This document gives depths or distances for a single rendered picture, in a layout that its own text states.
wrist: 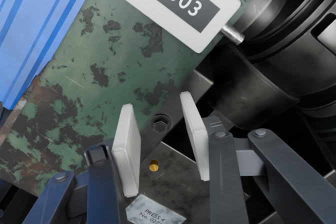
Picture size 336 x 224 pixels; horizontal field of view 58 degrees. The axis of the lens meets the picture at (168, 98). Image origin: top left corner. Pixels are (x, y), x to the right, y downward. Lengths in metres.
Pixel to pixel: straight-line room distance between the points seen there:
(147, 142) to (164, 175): 0.08
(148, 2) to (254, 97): 0.19
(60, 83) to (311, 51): 0.22
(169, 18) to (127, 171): 0.09
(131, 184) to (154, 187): 0.21
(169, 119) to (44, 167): 0.13
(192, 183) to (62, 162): 0.15
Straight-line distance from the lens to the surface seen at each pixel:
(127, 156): 0.16
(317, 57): 0.31
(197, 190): 0.38
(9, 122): 0.83
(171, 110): 0.27
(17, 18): 1.73
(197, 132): 0.16
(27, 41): 1.75
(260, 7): 0.30
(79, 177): 0.16
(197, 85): 0.26
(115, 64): 0.24
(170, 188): 0.38
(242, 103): 0.35
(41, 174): 0.33
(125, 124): 0.19
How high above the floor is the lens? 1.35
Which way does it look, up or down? 25 degrees down
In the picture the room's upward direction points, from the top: 41 degrees clockwise
